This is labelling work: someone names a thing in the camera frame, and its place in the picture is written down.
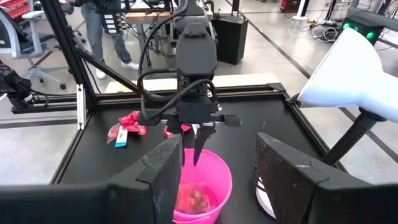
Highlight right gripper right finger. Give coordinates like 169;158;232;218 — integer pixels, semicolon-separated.
254;131;398;224

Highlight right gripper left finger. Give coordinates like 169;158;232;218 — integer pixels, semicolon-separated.
0;133;185;224

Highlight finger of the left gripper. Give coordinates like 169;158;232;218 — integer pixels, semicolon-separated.
167;121;187;167
193;124;216;167

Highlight red candy pack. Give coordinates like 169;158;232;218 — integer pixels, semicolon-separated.
119;111;147;136
162;123;193;140

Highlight pink jack-o'-lantern bucket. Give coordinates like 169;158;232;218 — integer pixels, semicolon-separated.
172;147;234;224

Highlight black table mat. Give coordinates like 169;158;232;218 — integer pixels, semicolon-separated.
51;93;346;224

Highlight wooden workbench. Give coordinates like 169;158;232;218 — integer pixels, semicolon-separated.
124;11;215;26

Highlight black power strip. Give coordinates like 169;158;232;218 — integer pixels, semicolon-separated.
101;12;122;35

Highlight white desk lamp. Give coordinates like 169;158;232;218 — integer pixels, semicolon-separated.
254;26;398;220

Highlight person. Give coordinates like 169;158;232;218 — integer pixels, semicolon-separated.
62;0;140;80

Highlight red tool cabinet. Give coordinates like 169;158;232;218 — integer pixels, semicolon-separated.
279;0;302;13

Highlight white stand base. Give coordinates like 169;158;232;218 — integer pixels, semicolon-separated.
291;0;309;21

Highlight black device with green lights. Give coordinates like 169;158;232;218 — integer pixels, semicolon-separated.
341;6;398;47

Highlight grey office chair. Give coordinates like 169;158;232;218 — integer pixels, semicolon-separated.
0;6;85;91

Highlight red storage rack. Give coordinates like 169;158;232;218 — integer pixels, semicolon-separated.
0;0;28;20

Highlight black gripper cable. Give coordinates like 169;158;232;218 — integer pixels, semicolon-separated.
136;0;218;121

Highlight silver frame bracket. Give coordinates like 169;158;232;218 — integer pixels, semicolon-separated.
76;83;86;131

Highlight black aluminium table frame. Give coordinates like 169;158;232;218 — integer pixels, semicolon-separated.
11;0;348;184

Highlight white floor cables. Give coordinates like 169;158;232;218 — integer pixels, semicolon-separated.
287;18;341;44

